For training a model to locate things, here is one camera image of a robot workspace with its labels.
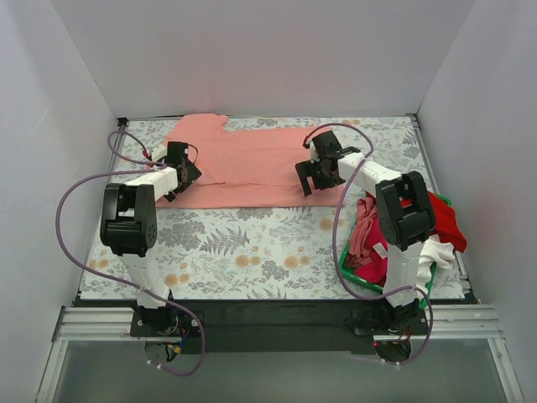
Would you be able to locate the magenta t shirt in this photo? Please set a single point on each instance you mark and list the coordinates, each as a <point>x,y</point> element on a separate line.
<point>373,254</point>

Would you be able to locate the dusty pink t shirt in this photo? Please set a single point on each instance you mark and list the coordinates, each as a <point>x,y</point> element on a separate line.
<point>366,214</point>

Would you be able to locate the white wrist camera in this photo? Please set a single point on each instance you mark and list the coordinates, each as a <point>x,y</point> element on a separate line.
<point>157,154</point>
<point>313,154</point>

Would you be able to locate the floral patterned table mat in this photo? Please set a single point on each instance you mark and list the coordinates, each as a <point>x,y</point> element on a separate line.
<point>260,253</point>

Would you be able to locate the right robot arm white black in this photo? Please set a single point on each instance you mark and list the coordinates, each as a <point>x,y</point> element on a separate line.
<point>399,303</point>

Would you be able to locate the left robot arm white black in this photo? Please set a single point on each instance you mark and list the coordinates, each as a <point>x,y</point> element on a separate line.
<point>129,227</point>

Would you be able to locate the salmon pink t shirt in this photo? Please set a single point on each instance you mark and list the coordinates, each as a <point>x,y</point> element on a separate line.
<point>245,168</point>

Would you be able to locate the green plastic basket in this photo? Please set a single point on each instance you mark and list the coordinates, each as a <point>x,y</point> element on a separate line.
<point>348,273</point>

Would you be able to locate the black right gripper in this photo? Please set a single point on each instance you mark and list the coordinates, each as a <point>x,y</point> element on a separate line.
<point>315,173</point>

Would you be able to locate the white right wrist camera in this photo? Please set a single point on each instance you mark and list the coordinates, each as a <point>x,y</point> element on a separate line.
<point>313,154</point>

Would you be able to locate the red t shirt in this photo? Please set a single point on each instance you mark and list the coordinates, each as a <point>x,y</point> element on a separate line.
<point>449,222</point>

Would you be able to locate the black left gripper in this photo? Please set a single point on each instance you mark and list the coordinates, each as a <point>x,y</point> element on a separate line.
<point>187,171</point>

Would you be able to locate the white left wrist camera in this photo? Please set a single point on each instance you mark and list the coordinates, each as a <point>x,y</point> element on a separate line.
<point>157,154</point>

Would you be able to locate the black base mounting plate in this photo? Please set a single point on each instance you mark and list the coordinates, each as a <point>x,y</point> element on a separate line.
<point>254,326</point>

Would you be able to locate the white t shirt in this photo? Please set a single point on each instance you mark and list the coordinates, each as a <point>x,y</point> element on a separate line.
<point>434,252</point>

